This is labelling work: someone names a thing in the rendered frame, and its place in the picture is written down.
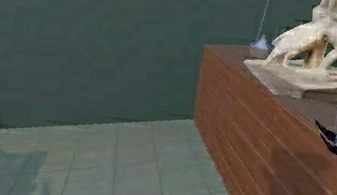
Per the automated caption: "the brown wooden cabinet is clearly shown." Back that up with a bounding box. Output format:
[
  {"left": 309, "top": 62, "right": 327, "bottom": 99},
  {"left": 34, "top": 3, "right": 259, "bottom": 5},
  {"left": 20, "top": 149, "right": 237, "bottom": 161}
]
[{"left": 187, "top": 42, "right": 337, "bottom": 195}]

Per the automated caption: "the pale blue lamp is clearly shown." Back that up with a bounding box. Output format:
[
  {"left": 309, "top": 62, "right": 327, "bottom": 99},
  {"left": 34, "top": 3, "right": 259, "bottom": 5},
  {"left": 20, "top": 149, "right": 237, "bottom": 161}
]
[{"left": 249, "top": 0, "right": 278, "bottom": 53}]

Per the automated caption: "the beige stone statue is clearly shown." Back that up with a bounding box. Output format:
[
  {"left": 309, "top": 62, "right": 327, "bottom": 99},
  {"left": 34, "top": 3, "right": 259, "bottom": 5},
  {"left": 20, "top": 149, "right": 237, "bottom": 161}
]
[{"left": 241, "top": 0, "right": 337, "bottom": 106}]

